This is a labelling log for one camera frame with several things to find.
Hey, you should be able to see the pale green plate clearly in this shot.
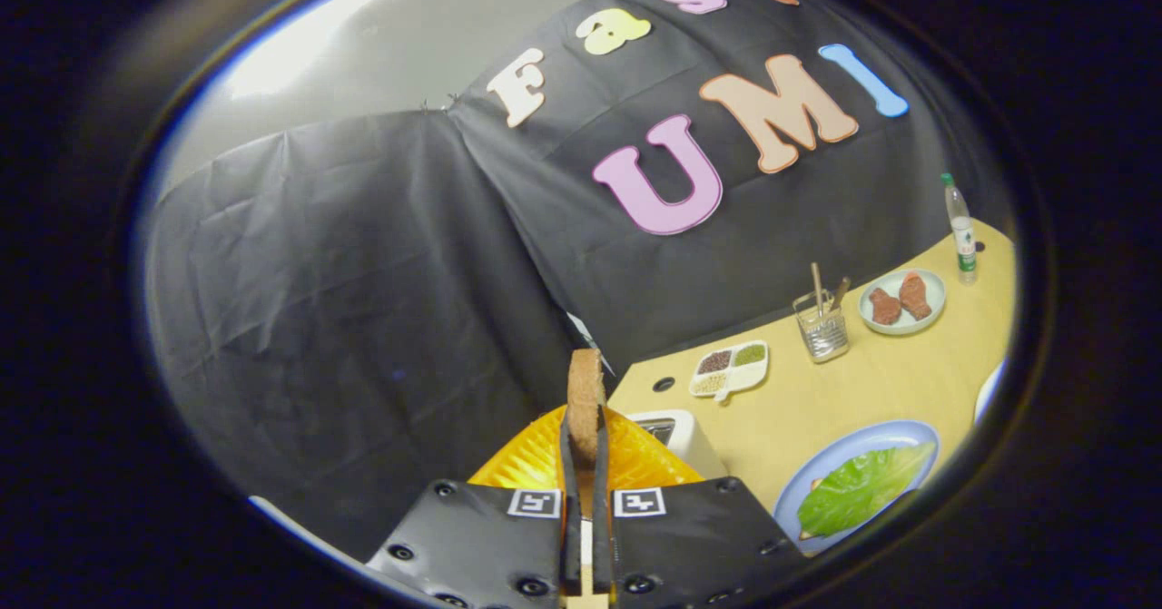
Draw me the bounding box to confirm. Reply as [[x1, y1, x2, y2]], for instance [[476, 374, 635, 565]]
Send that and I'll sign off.
[[858, 269, 947, 336]]

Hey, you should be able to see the white toaster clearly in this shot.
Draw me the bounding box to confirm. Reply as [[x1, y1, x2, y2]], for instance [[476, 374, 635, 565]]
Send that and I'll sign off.
[[626, 409, 729, 481]]

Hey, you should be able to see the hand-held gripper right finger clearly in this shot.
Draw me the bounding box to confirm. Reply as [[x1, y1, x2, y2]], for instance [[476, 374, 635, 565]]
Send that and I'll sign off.
[[592, 405, 809, 609]]

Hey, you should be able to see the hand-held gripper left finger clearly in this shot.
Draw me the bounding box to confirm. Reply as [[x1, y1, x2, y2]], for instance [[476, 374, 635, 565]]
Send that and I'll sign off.
[[365, 405, 584, 609]]

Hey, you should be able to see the white square plate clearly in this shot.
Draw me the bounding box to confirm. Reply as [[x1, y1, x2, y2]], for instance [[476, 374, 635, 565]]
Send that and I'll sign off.
[[973, 359, 1007, 424]]

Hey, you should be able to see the clear water bottle green cap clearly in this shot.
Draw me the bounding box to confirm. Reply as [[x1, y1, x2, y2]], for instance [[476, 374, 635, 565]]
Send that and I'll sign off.
[[940, 172, 979, 285]]

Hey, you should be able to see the black backdrop cloth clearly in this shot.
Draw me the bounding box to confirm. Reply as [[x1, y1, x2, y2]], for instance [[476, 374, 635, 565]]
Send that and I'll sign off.
[[141, 0, 1009, 560]]

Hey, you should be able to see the clear glass utensil holder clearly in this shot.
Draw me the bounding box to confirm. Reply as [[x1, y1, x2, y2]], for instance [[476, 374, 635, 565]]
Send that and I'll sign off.
[[793, 290, 852, 364]]

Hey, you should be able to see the green lettuce leaf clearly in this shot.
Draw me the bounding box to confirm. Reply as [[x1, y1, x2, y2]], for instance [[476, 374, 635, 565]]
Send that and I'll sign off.
[[797, 441, 936, 540]]

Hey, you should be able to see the blue round plate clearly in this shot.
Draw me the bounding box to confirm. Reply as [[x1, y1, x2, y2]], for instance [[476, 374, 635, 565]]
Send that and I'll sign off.
[[773, 420, 941, 555]]

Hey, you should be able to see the white divided seasoning dish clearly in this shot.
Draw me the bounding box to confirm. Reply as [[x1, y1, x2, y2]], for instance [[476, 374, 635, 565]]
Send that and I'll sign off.
[[688, 339, 770, 403]]

